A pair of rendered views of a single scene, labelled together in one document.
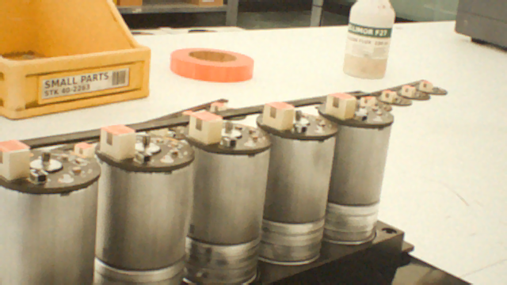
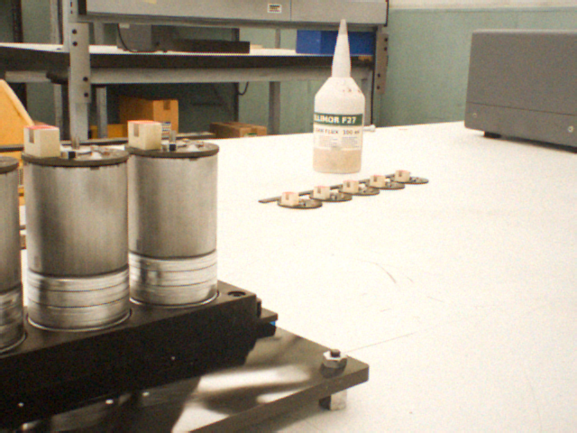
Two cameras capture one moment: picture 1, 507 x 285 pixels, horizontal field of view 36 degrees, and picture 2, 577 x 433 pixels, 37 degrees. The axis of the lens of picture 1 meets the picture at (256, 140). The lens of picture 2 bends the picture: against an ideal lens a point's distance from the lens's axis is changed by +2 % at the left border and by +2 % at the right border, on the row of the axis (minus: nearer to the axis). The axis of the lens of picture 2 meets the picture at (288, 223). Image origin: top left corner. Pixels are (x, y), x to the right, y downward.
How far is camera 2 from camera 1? 0.08 m
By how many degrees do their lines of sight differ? 6
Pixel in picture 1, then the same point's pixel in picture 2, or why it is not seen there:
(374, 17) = (339, 103)
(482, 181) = (425, 259)
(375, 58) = (345, 150)
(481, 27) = (491, 118)
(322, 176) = (105, 214)
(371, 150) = (185, 186)
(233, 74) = not seen: hidden behind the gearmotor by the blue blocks
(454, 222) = (368, 299)
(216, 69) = not seen: hidden behind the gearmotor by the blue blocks
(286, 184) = (55, 226)
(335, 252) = (147, 317)
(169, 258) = not seen: outside the picture
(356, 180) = (171, 225)
